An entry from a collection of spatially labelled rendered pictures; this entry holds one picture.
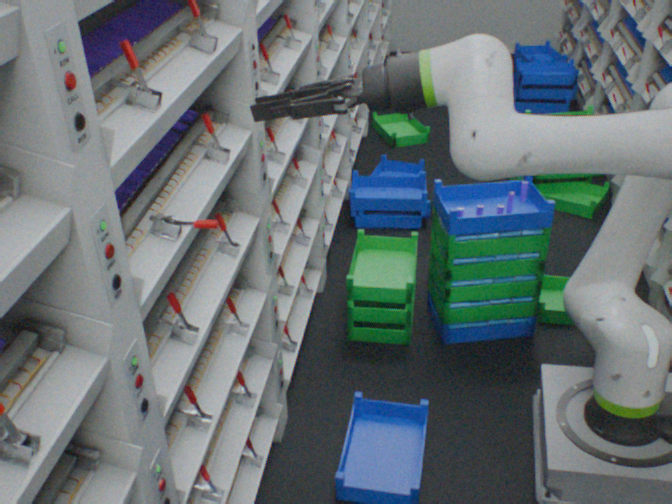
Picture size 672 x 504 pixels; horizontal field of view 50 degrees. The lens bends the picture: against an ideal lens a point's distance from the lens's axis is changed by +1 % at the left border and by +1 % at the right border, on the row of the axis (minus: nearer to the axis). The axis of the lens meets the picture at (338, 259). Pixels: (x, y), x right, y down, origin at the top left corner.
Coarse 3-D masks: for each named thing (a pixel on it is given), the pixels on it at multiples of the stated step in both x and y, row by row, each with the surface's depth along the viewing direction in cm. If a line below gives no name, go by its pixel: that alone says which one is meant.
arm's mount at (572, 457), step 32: (544, 384) 155; (576, 384) 154; (544, 416) 146; (576, 416) 146; (544, 448) 144; (576, 448) 138; (608, 448) 138; (640, 448) 137; (544, 480) 141; (576, 480) 135; (608, 480) 133; (640, 480) 131
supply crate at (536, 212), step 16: (528, 176) 216; (448, 192) 218; (464, 192) 218; (480, 192) 219; (496, 192) 220; (528, 192) 219; (448, 208) 215; (464, 208) 215; (496, 208) 215; (528, 208) 214; (544, 208) 208; (448, 224) 202; (464, 224) 201; (480, 224) 202; (496, 224) 203; (512, 224) 203; (528, 224) 204; (544, 224) 205
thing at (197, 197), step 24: (216, 96) 140; (216, 120) 141; (240, 120) 142; (240, 144) 137; (216, 168) 127; (192, 192) 118; (216, 192) 123; (144, 216) 109; (192, 216) 113; (144, 240) 104; (168, 240) 106; (192, 240) 115; (144, 264) 100; (168, 264) 102; (144, 288) 96; (144, 312) 96
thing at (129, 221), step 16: (208, 112) 138; (192, 128) 131; (192, 144) 129; (176, 160) 120; (160, 176) 115; (144, 192) 110; (160, 192) 115; (144, 208) 107; (160, 208) 111; (128, 224) 102; (128, 256) 99
